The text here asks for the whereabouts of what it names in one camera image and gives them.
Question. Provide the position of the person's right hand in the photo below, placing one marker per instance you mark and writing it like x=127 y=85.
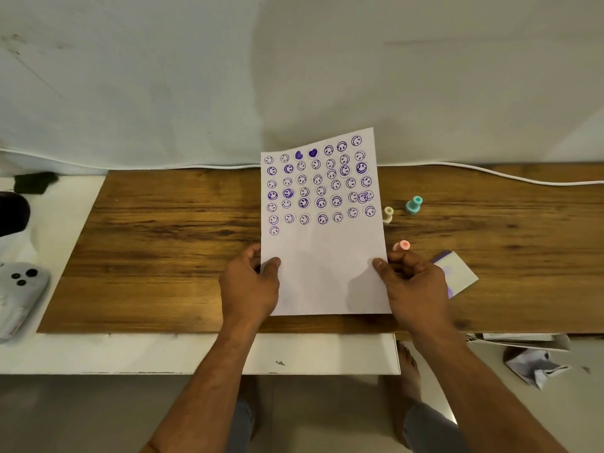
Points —
x=417 y=297

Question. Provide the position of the person's left hand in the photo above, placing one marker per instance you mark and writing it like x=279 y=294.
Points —
x=245 y=292

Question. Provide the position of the person's left thumb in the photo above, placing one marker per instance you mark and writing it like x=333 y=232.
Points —
x=272 y=267

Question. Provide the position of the person's right thumb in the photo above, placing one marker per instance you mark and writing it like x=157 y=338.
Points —
x=382 y=269

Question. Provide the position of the pink stamp marker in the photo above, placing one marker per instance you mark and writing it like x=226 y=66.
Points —
x=402 y=245

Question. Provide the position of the white paper with purple stamps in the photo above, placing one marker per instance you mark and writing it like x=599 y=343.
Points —
x=325 y=259

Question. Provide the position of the person's right forearm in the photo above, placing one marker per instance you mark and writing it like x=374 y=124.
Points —
x=476 y=396

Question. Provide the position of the person's left forearm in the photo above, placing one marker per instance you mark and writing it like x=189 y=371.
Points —
x=207 y=396

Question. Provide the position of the cream stamp marker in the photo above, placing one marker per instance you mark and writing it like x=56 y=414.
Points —
x=388 y=215

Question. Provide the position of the teal stamp marker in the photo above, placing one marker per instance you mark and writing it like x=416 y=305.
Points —
x=414 y=205

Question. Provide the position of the small white purple-stained paper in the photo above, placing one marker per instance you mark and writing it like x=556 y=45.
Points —
x=457 y=273

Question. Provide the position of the person's right foot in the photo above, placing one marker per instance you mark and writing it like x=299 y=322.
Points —
x=408 y=372

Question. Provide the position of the brown wooden board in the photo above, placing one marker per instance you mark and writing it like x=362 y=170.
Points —
x=165 y=249

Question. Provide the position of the person's left leg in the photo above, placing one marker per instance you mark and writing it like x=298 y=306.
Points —
x=243 y=419

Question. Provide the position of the person's leg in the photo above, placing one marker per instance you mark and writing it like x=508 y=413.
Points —
x=243 y=419
x=432 y=429

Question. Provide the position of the flat white paper sheets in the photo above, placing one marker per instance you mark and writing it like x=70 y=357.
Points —
x=524 y=339

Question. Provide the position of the person's right leg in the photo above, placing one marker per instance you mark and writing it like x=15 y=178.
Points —
x=432 y=429

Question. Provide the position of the crumpled white paper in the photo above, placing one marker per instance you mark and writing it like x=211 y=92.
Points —
x=535 y=365

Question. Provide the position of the dark green cloth piece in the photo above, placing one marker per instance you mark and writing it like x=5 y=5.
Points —
x=34 y=182

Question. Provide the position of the grey phone with case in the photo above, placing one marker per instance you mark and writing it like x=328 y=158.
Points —
x=19 y=297

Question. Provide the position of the black rounded object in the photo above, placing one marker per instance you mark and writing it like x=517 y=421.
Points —
x=12 y=214

